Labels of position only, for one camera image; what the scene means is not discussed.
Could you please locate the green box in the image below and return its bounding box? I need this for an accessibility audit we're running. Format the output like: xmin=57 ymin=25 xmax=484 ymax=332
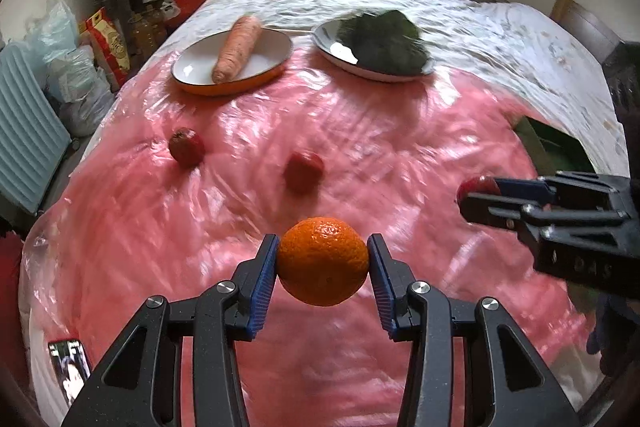
xmin=512 ymin=116 xmax=598 ymax=180

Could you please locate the carrot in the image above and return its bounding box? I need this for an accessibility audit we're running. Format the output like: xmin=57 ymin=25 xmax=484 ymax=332
xmin=211 ymin=14 xmax=264 ymax=85

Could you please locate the cooking oil bottle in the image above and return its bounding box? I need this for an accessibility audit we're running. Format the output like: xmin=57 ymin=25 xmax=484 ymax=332
xmin=127 ymin=9 xmax=166 ymax=58

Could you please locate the person's right hand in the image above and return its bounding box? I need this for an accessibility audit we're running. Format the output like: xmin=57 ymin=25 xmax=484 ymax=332
xmin=586 ymin=292 xmax=640 ymax=378

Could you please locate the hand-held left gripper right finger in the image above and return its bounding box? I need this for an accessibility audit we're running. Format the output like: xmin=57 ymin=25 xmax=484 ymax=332
xmin=367 ymin=233 xmax=583 ymax=427

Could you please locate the brown wooden headboard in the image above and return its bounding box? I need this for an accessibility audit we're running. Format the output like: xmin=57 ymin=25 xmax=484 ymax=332
xmin=549 ymin=0 xmax=626 ymax=58

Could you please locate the pale blue plastic bag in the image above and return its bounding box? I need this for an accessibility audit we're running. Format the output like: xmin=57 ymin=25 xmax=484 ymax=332
xmin=22 ymin=0 xmax=83 ymax=62

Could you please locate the white plastic bag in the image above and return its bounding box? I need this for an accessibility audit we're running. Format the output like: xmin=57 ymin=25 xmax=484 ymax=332
xmin=45 ymin=46 xmax=117 ymax=138

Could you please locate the orange-rimmed oval plate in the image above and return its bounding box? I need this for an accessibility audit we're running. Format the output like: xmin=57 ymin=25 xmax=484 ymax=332
xmin=171 ymin=28 xmax=294 ymax=96

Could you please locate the red plum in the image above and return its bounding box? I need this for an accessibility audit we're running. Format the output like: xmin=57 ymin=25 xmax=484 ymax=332
xmin=456 ymin=176 xmax=502 ymax=206
xmin=283 ymin=151 xmax=325 ymax=194
xmin=168 ymin=127 xmax=206 ymax=168

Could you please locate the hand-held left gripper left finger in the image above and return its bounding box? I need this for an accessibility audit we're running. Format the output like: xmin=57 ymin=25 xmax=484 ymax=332
xmin=60 ymin=234 xmax=280 ymax=427

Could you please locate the light blue suitcase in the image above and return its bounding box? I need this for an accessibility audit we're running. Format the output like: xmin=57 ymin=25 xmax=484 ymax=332
xmin=0 ymin=42 xmax=72 ymax=215

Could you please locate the red cloth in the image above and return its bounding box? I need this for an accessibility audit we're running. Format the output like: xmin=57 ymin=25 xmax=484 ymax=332
xmin=0 ymin=234 xmax=30 ymax=388

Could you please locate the pink plastic sheet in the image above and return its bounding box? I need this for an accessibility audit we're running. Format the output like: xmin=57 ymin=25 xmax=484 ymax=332
xmin=20 ymin=44 xmax=593 ymax=427

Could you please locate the smartphone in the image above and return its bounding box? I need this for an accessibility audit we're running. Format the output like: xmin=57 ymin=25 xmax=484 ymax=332
xmin=47 ymin=338 xmax=92 ymax=408

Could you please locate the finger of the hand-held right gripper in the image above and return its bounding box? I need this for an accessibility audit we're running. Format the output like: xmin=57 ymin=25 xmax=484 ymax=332
xmin=492 ymin=174 xmax=558 ymax=205
xmin=459 ymin=193 xmax=546 ymax=238

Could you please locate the green leafy vegetable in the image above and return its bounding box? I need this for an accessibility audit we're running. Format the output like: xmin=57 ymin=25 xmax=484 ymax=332
xmin=337 ymin=9 xmax=431 ymax=75

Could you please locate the white blue-rimmed plate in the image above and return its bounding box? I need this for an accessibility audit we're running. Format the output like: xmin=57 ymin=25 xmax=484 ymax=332
xmin=311 ymin=19 xmax=436 ymax=82

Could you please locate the orange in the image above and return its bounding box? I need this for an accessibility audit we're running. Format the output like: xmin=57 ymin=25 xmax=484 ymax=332
xmin=276 ymin=217 xmax=371 ymax=307

